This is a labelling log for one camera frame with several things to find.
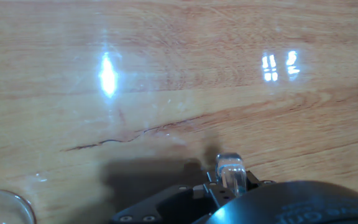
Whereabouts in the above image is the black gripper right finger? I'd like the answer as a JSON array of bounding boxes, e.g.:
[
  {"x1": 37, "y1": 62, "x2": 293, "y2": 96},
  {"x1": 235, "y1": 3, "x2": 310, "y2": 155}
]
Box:
[{"x1": 246, "y1": 170, "x2": 276, "y2": 191}]

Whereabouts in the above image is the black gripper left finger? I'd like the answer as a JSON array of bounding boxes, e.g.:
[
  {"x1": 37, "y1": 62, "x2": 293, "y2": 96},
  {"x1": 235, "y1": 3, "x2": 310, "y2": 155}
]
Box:
[{"x1": 109, "y1": 183, "x2": 220, "y2": 224}]

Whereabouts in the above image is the varnished wooden board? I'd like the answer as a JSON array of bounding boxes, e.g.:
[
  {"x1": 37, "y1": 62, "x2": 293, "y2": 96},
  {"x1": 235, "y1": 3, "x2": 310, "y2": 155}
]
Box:
[{"x1": 0, "y1": 0, "x2": 358, "y2": 224}]

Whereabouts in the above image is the clear glass tumbler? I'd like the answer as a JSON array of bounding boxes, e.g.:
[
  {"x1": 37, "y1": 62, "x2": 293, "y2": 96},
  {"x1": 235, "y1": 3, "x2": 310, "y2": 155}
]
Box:
[{"x1": 0, "y1": 189, "x2": 37, "y2": 224}]

